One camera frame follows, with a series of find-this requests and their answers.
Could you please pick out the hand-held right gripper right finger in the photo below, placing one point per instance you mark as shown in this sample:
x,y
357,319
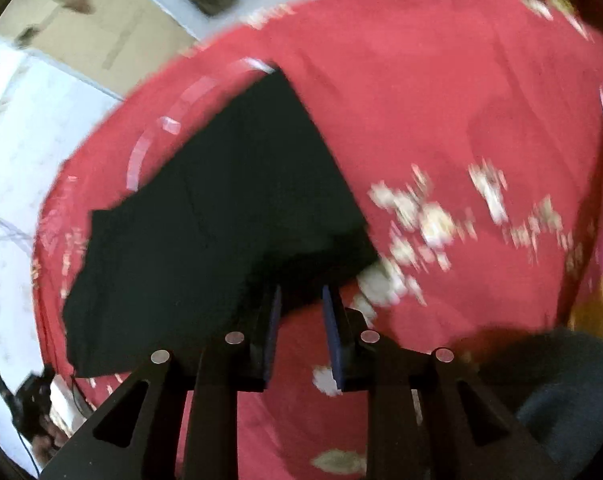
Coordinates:
x,y
332,345

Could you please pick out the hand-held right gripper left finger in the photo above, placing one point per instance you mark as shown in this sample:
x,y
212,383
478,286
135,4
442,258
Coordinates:
x,y
273,330

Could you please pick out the black pants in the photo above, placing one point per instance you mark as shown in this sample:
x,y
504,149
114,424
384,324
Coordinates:
x,y
221,220

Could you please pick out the person's dark blue clothing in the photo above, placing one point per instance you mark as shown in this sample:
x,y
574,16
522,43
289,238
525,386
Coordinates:
x,y
566,400

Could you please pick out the red printed bedsheet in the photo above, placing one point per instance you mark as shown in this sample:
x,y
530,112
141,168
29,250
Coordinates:
x,y
431,85

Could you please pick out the pink yellow cloth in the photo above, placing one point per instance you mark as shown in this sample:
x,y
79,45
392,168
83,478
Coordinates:
x,y
599,260

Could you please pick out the flat brown cardboard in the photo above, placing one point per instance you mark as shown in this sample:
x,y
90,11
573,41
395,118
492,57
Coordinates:
x,y
106,30

